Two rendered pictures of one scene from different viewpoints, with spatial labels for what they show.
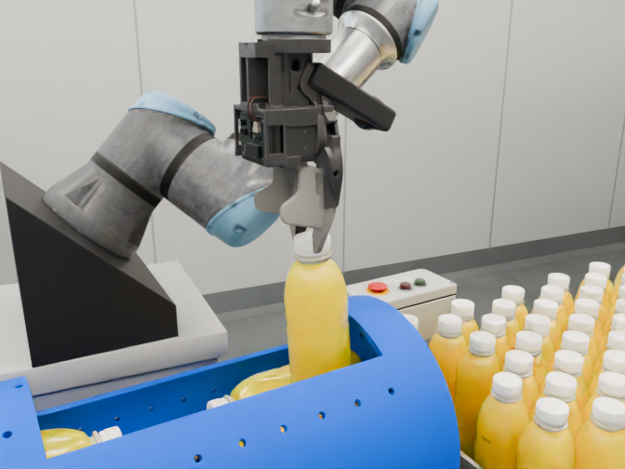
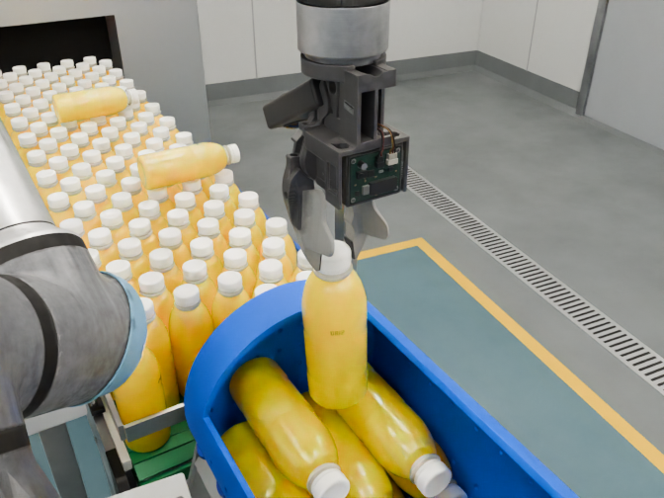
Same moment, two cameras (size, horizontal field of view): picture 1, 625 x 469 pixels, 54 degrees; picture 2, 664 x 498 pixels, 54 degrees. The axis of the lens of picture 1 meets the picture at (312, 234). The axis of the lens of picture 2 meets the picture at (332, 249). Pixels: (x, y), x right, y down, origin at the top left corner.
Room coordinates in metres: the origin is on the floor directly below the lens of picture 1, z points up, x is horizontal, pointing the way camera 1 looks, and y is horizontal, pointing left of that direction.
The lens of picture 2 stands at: (0.63, 0.56, 1.68)
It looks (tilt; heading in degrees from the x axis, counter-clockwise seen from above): 31 degrees down; 270
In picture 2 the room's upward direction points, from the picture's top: straight up
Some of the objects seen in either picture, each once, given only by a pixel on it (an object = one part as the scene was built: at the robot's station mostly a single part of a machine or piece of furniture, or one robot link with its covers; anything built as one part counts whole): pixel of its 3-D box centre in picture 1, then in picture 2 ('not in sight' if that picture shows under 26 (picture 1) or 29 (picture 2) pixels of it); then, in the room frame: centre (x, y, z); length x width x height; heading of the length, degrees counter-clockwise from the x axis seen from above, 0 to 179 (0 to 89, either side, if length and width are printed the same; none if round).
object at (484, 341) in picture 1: (482, 341); (186, 295); (0.85, -0.26, 1.09); 0.04 x 0.04 x 0.02
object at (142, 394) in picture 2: not in sight; (138, 392); (0.92, -0.15, 0.99); 0.07 x 0.07 x 0.19
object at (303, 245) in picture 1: (312, 243); (332, 257); (0.63, 0.00, 1.33); 0.04 x 0.04 x 0.02
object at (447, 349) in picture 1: (445, 377); (150, 360); (0.92, -0.23, 0.99); 0.07 x 0.07 x 0.19
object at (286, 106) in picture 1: (287, 103); (347, 125); (0.61, 0.02, 1.48); 0.09 x 0.08 x 0.12; 121
